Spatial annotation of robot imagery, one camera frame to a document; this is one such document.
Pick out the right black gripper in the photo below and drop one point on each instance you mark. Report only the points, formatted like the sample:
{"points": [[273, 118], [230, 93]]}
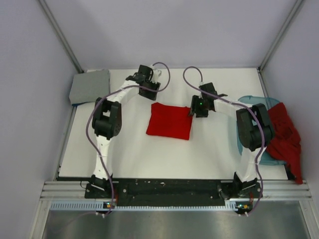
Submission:
{"points": [[196, 99]]}

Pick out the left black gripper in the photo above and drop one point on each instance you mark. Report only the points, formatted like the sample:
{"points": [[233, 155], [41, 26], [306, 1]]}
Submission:
{"points": [[151, 95]]}

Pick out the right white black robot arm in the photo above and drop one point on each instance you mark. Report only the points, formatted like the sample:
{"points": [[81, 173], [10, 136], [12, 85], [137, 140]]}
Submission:
{"points": [[254, 129]]}

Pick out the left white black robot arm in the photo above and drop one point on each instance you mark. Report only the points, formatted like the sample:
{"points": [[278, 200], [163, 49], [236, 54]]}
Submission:
{"points": [[106, 121]]}

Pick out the folded grey t shirt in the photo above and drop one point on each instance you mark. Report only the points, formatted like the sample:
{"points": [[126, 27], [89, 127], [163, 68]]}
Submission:
{"points": [[89, 86]]}

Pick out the folded blue shirt under grey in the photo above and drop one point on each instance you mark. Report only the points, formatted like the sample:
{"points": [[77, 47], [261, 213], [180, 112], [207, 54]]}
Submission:
{"points": [[78, 104]]}

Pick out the blue transparent plastic bin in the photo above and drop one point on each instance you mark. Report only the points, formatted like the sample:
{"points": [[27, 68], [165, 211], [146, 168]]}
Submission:
{"points": [[266, 158]]}

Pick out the dark red t shirt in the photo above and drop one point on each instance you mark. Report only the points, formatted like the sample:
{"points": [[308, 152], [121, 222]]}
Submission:
{"points": [[285, 146]]}

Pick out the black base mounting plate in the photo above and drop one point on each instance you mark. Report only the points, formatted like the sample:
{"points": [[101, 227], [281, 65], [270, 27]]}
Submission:
{"points": [[165, 192]]}

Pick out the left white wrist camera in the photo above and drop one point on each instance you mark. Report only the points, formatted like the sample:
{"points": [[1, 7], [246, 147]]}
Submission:
{"points": [[156, 74]]}

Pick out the left aluminium frame post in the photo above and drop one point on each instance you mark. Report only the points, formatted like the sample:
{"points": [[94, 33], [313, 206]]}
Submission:
{"points": [[60, 35]]}

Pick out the aluminium frame post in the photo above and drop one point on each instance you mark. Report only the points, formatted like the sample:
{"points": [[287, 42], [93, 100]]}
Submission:
{"points": [[60, 35], [297, 6]]}

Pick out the right aluminium frame post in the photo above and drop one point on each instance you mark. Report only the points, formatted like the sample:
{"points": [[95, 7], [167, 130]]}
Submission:
{"points": [[297, 6]]}

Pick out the light blue slotted cable duct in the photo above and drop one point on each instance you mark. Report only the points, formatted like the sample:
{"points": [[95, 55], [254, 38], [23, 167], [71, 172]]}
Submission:
{"points": [[105, 206]]}

